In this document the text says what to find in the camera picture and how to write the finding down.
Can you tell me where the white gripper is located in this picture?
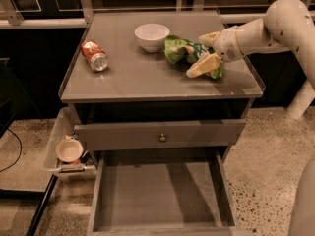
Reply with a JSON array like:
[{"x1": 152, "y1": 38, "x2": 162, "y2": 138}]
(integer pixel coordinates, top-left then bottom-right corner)
[{"x1": 186, "y1": 26, "x2": 243, "y2": 78}]

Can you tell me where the green rice chip bag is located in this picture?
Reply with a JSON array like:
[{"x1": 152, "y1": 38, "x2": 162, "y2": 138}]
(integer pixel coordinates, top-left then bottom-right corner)
[{"x1": 164, "y1": 35, "x2": 223, "y2": 79}]

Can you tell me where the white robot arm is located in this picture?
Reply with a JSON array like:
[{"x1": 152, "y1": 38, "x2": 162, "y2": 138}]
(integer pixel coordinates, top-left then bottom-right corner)
[{"x1": 186, "y1": 0, "x2": 315, "y2": 236}]

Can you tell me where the upper grey drawer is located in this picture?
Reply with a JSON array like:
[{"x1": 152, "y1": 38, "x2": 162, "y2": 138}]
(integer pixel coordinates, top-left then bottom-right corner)
[{"x1": 75, "y1": 119, "x2": 245, "y2": 150}]

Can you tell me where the grey wooden drawer cabinet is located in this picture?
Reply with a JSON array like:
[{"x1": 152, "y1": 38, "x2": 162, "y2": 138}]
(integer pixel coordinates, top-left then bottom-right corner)
[{"x1": 58, "y1": 10, "x2": 266, "y2": 164}]

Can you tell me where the round brass drawer knob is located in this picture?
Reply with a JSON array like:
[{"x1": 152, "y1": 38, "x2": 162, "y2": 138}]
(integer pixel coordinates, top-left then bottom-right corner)
[{"x1": 159, "y1": 134, "x2": 167, "y2": 143}]

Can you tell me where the open middle grey drawer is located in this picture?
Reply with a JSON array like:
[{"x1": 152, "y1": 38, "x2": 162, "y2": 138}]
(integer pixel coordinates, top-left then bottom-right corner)
[{"x1": 87, "y1": 147, "x2": 253, "y2": 236}]

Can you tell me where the white ceramic bowl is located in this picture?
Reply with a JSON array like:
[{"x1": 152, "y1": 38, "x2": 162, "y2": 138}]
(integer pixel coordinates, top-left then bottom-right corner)
[{"x1": 134, "y1": 24, "x2": 169, "y2": 53}]

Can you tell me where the orange soda can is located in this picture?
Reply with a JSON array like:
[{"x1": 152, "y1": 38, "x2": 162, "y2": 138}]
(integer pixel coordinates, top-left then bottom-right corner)
[{"x1": 81, "y1": 40, "x2": 108, "y2": 72}]

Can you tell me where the small white bowl in bin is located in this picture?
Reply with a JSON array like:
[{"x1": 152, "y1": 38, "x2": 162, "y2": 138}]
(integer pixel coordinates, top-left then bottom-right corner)
[{"x1": 56, "y1": 139, "x2": 84, "y2": 163}]

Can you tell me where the clear plastic storage bin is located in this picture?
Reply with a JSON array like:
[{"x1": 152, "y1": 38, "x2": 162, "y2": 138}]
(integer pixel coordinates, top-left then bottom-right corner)
[{"x1": 43, "y1": 107, "x2": 96, "y2": 181}]

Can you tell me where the metal railing frame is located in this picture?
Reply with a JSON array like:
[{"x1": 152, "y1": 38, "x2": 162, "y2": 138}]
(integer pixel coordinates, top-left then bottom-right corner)
[{"x1": 0, "y1": 0, "x2": 315, "y2": 30}]

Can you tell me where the black floor frame bar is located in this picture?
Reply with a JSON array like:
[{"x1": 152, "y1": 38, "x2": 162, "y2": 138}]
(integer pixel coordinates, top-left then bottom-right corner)
[{"x1": 0, "y1": 175, "x2": 58, "y2": 236}]

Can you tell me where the black cable on floor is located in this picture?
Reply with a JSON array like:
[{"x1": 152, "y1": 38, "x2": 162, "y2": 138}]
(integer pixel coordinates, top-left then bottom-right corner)
[{"x1": 0, "y1": 123, "x2": 24, "y2": 174}]

